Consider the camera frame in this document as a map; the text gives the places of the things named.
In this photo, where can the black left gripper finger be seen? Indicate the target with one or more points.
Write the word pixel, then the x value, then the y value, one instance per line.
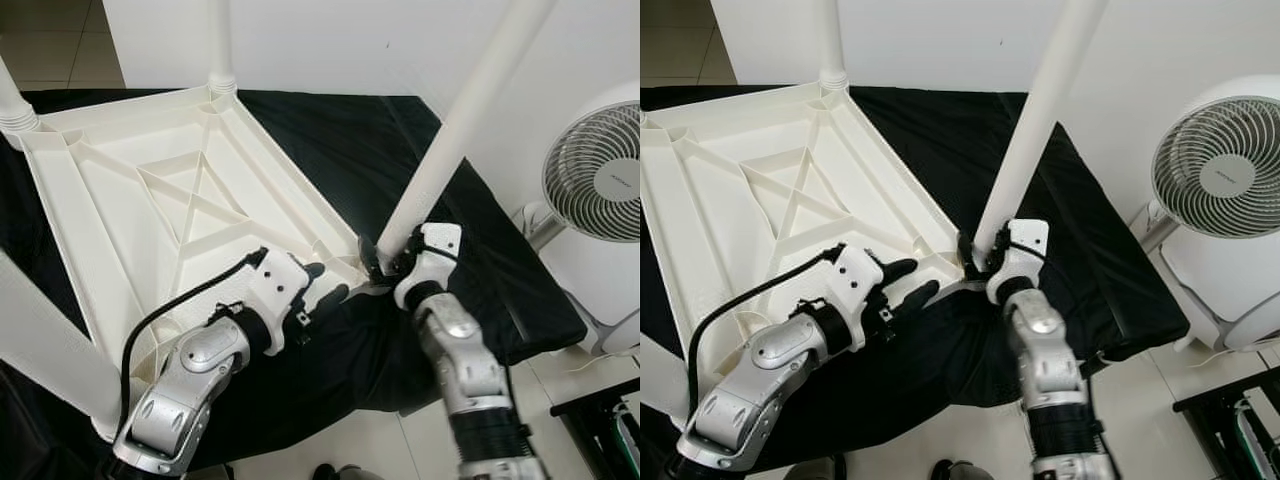
pixel 331 299
pixel 918 296
pixel 900 271
pixel 313 272

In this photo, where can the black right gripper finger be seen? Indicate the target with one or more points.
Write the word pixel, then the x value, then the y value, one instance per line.
pixel 968 253
pixel 415 239
pixel 1003 236
pixel 371 259

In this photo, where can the white plastic ribbed tabletop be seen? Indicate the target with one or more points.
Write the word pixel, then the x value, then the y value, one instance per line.
pixel 720 200
pixel 120 200

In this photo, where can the grey robot right foot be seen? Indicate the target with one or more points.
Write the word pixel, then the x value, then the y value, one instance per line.
pixel 962 470
pixel 350 473

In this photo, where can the white domed appliance grey band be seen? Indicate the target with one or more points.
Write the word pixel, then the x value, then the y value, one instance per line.
pixel 600 290
pixel 1230 290

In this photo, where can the black floor stand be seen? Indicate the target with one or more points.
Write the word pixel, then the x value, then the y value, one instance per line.
pixel 585 405
pixel 1205 400

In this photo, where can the white green boxy device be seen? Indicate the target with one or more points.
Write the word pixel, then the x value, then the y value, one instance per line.
pixel 627 435
pixel 1260 430

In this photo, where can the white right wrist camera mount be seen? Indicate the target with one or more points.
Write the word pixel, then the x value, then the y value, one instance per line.
pixel 1030 248
pixel 440 250

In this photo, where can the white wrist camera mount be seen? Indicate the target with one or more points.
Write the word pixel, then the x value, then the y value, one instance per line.
pixel 1030 248
pixel 275 285
pixel 440 250
pixel 850 280

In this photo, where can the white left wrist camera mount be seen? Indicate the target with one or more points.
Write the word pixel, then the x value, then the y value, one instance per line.
pixel 275 285
pixel 850 280

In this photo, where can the white pedestal fan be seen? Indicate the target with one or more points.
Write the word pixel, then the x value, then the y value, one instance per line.
pixel 1215 170
pixel 600 180

